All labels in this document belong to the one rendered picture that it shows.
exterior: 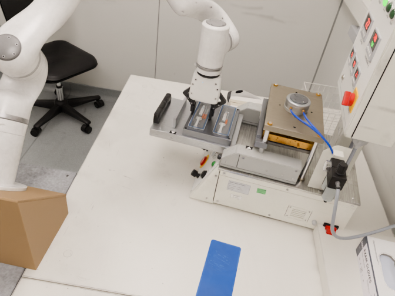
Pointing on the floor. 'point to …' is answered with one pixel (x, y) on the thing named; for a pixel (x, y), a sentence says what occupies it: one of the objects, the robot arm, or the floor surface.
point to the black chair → (59, 73)
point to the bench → (171, 218)
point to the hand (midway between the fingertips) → (202, 111)
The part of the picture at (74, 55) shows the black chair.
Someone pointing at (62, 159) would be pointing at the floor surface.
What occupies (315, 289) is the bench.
